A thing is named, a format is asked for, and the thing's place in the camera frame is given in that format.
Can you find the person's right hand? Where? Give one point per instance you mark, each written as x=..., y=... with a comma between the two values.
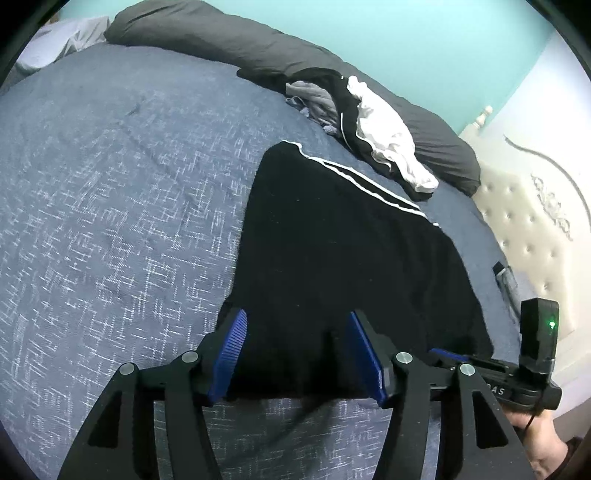
x=540, y=443

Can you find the white garment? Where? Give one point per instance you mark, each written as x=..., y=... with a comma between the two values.
x=388, y=134

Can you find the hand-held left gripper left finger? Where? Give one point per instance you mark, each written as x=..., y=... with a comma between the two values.
x=228, y=355

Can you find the pile of unfolded clothes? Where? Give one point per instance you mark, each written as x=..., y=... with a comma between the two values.
x=344, y=101

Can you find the person's right forearm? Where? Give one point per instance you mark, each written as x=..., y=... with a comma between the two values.
x=579, y=457

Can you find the bed with blue sheet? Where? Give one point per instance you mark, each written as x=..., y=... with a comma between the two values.
x=115, y=207

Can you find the folded grey garment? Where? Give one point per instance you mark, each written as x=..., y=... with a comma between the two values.
x=508, y=281

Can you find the cream tufted headboard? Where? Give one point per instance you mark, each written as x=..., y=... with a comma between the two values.
x=531, y=221

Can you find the black pants with white stripes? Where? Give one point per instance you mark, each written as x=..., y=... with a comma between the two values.
x=351, y=258

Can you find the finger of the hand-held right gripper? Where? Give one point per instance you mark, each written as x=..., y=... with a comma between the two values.
x=445, y=355

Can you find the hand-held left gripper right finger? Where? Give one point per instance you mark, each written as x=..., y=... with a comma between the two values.
x=367, y=360

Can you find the dark grey rolled duvet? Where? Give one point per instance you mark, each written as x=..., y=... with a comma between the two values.
x=221, y=41

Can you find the light grey blanket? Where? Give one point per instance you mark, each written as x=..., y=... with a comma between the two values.
x=60, y=44

